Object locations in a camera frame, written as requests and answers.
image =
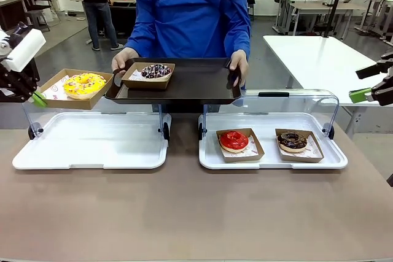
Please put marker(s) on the person's right hand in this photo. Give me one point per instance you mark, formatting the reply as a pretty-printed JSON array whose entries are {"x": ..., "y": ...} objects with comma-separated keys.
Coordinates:
[{"x": 122, "y": 58}]

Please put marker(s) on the red glazed donut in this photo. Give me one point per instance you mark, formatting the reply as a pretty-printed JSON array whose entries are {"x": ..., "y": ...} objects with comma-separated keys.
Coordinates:
[{"x": 225, "y": 143}]

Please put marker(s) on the white side table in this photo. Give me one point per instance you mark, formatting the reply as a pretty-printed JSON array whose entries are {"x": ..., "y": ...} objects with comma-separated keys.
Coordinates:
[{"x": 322, "y": 59}]

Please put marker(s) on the purple sprinkle chocolate donut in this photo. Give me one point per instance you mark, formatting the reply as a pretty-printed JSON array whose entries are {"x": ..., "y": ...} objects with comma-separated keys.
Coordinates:
[{"x": 149, "y": 74}]

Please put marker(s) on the clear display case lid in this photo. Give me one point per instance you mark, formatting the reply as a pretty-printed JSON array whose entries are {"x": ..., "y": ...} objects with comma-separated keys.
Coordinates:
[
  {"x": 273, "y": 94},
  {"x": 32, "y": 117}
]

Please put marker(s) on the person's left hand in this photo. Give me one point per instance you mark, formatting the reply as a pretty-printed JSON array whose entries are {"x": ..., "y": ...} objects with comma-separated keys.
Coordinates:
[{"x": 241, "y": 64}]

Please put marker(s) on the yellow sprinkle donut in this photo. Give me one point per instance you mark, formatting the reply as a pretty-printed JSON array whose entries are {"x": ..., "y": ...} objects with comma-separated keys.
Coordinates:
[{"x": 73, "y": 90}]

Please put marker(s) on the red frosted donut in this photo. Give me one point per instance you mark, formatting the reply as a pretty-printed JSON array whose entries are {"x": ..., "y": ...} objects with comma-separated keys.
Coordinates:
[{"x": 242, "y": 158}]

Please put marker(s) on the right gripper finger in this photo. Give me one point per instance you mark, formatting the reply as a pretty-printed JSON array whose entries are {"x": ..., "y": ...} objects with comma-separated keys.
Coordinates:
[
  {"x": 359, "y": 95},
  {"x": 368, "y": 70}
]

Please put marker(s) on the long grey lab table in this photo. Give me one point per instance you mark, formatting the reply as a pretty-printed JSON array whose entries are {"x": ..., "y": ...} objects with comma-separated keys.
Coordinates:
[{"x": 322, "y": 6}]

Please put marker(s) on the chocolate glazed donut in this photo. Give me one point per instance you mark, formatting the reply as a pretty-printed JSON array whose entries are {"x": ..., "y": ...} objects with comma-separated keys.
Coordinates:
[{"x": 301, "y": 158}]

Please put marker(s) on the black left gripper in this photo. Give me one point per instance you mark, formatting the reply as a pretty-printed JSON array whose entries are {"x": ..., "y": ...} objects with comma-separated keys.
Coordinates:
[{"x": 15, "y": 85}]

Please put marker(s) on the person's right forearm blue sleeve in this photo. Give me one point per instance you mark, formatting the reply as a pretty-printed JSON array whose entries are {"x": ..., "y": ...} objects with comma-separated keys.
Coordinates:
[{"x": 138, "y": 39}]

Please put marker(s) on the person's left forearm blue sleeve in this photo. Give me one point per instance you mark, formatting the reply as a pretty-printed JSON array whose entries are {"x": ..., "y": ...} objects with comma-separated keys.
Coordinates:
[{"x": 241, "y": 35}]

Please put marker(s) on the grey background work table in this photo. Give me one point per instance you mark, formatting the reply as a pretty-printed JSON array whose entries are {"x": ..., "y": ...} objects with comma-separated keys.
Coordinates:
[{"x": 119, "y": 0}]

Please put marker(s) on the black serving tray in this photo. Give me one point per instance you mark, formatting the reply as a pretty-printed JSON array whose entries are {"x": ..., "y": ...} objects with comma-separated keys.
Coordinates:
[{"x": 196, "y": 84}]

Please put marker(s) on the person's blue shirt torso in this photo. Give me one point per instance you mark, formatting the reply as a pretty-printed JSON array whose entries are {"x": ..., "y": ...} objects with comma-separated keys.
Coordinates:
[{"x": 184, "y": 13}]

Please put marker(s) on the yellow frosted donut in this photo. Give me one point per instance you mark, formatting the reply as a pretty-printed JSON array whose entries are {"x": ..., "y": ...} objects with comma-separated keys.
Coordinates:
[{"x": 76, "y": 104}]

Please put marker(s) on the white display case base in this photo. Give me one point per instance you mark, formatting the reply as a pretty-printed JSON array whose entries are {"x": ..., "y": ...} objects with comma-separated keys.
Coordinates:
[
  {"x": 270, "y": 158},
  {"x": 92, "y": 151}
]

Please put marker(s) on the dark chocolate crumble donut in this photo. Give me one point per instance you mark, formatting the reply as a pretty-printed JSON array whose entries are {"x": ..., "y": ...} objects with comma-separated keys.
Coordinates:
[{"x": 284, "y": 144}]

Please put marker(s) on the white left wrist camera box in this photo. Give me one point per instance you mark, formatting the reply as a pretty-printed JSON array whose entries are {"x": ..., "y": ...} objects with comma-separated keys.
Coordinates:
[{"x": 26, "y": 48}]

